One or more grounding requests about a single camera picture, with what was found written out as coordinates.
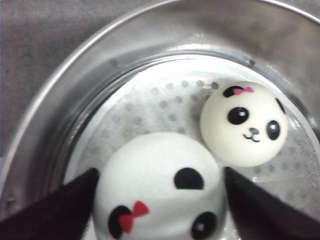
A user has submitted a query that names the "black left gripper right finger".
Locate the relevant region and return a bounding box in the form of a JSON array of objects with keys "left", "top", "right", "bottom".
[{"left": 224, "top": 167, "right": 320, "bottom": 240}]

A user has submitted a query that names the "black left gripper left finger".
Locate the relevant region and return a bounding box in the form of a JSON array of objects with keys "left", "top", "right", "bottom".
[{"left": 0, "top": 168, "right": 99, "bottom": 240}]

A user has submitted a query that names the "panda bun pink bow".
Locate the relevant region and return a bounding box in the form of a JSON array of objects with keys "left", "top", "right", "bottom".
[{"left": 200, "top": 81, "right": 289, "bottom": 167}]

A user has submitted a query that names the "white perforated steamer liner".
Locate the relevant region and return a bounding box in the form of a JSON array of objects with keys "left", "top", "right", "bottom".
[{"left": 63, "top": 72, "right": 320, "bottom": 219}]

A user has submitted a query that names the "stainless steel steamer pot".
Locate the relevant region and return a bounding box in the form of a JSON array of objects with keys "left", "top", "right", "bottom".
[{"left": 0, "top": 0, "right": 320, "bottom": 240}]

